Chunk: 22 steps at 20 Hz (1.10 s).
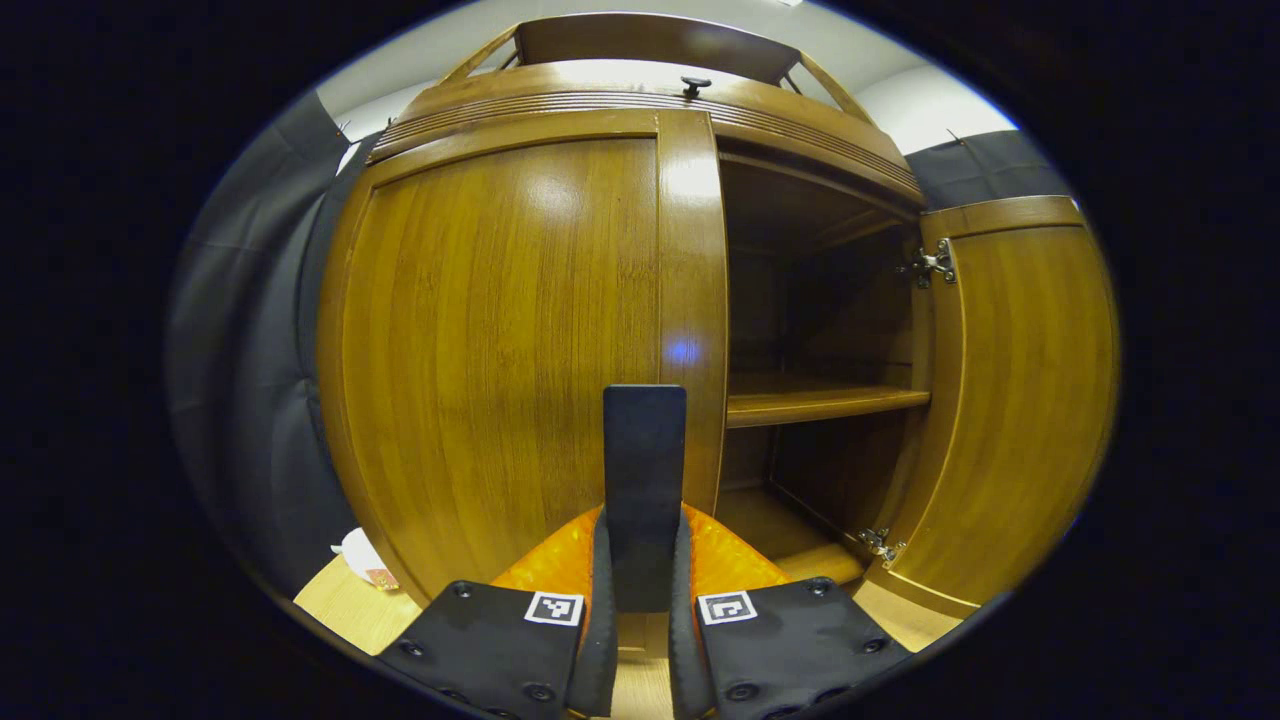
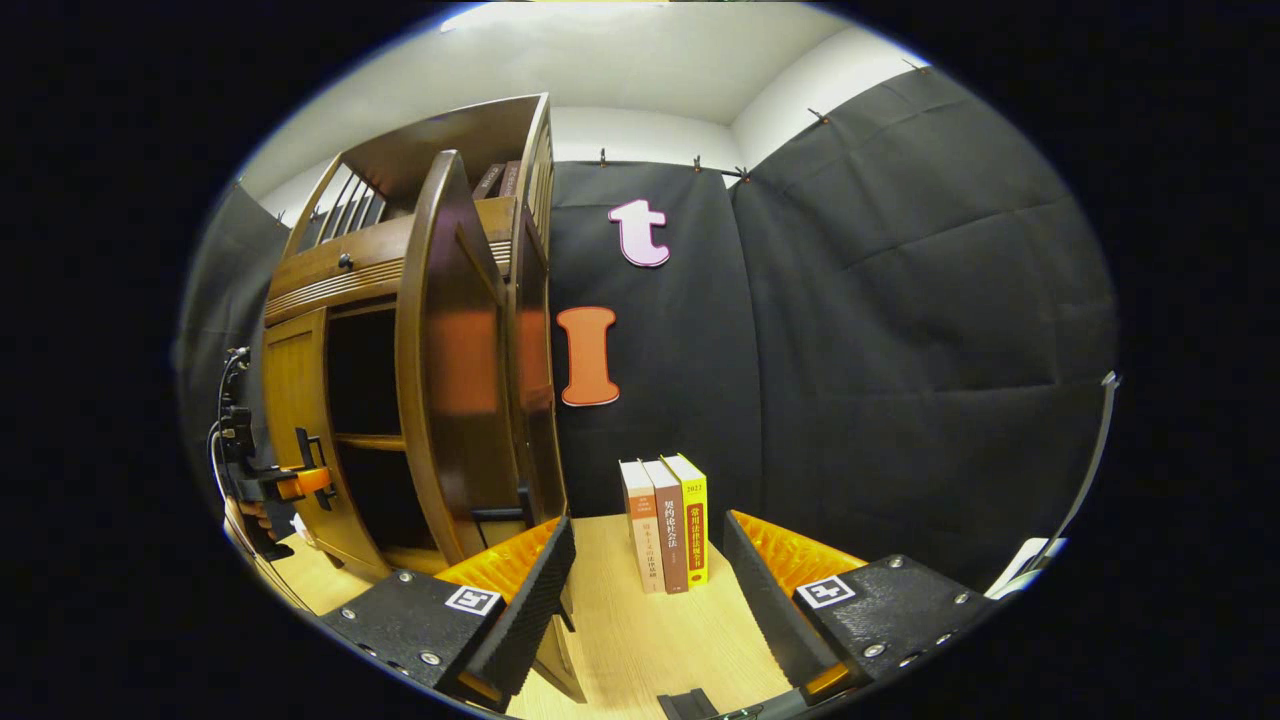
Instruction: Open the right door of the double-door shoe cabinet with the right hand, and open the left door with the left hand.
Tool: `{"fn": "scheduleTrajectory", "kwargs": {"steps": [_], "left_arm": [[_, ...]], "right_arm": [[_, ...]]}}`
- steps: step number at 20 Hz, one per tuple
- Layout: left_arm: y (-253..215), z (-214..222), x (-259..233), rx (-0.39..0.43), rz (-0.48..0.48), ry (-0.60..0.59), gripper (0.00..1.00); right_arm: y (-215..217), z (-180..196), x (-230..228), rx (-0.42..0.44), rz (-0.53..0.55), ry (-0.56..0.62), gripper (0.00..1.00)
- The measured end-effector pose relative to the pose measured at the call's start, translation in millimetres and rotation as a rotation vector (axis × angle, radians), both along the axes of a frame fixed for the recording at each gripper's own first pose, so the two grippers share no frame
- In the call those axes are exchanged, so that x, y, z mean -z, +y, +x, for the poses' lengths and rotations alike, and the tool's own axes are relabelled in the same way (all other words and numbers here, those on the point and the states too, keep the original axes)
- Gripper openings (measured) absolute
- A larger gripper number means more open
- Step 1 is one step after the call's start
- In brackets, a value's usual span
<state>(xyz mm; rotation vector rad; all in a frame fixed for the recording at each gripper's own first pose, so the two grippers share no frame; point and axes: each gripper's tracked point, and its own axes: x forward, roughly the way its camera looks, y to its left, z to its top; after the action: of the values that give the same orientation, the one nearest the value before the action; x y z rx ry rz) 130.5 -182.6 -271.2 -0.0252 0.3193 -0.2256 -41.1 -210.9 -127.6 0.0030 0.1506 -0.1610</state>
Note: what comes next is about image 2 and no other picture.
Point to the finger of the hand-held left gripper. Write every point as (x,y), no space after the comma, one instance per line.
(310,483)

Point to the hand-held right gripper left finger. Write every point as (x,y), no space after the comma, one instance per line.
(530,610)

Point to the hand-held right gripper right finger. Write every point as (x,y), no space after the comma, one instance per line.
(770,610)

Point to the wooden double-door shoe cabinet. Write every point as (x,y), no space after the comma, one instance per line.
(320,270)

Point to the yellow book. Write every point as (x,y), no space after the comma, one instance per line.
(692,515)

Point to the brown spine book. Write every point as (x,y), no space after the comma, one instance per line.
(670,525)

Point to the grey curved strip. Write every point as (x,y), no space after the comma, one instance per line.
(1095,450)

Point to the dark red book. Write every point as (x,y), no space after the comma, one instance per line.
(510,178)

